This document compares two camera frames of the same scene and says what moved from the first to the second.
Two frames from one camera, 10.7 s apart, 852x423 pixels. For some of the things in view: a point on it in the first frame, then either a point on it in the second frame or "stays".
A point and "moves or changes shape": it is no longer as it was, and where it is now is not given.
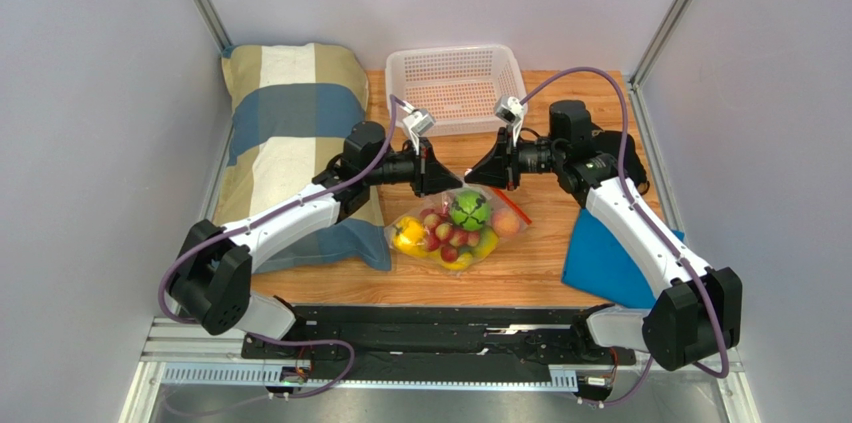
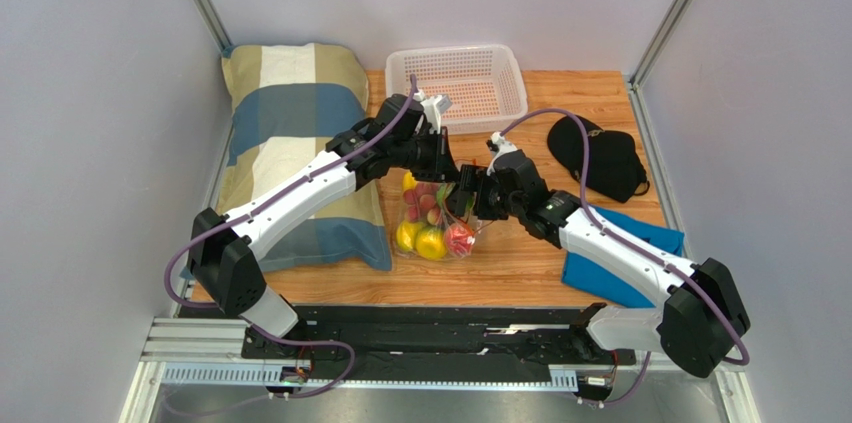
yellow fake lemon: [463, 262] -> [431, 242]
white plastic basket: [458, 85] stays
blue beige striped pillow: [290, 108] stays
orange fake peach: [506, 223] -> [459, 239]
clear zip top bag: [457, 229] moves or changes shape
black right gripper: [505, 160] -> [476, 191]
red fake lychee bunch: [441, 236] -> [422, 197]
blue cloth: [595, 262] stays
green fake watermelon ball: [470, 210] moves or changes shape
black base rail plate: [438, 342] stays
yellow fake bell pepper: [410, 236] stays
